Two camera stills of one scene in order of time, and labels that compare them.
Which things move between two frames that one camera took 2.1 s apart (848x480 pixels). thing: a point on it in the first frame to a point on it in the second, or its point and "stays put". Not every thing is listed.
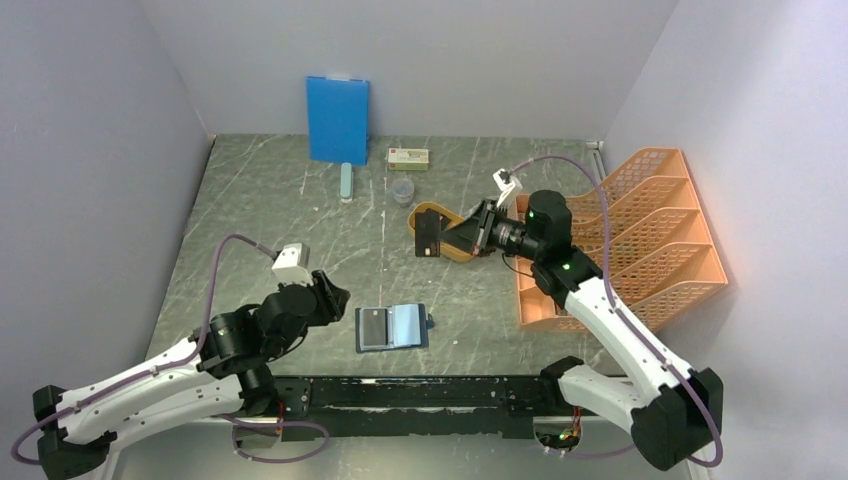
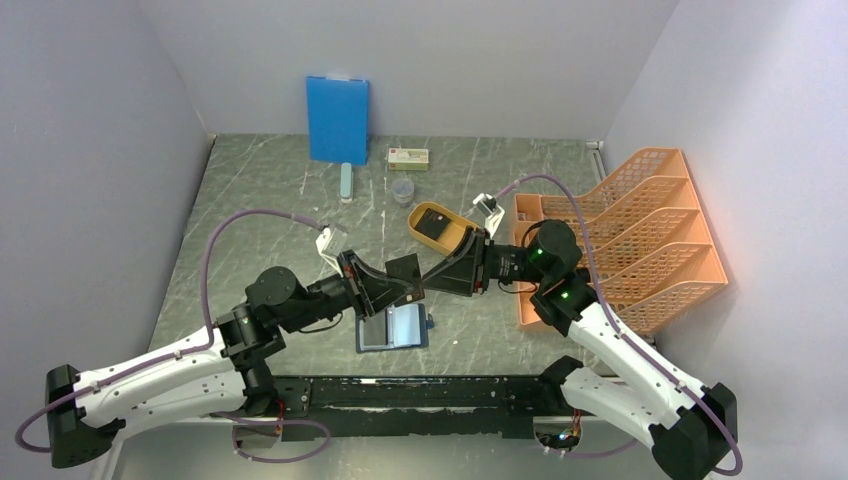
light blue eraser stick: [346, 182] stays put
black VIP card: [428, 233] to [406, 267]
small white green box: [408, 159] stays put
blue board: [338, 120] stays put
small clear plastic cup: [403, 192] stays put
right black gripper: [469, 234] to [468, 269]
